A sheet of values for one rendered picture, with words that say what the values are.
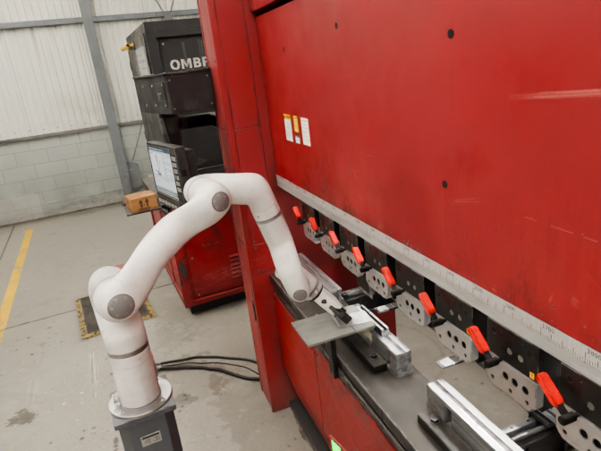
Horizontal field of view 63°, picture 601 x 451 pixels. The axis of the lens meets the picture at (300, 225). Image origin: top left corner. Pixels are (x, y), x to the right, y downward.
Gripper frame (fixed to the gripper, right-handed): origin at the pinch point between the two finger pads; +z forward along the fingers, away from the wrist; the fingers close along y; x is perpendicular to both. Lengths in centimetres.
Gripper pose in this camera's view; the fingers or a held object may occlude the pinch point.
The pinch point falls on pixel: (343, 314)
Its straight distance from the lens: 184.7
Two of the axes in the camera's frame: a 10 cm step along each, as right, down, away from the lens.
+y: -2.5, -2.9, 9.3
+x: -6.7, 7.4, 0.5
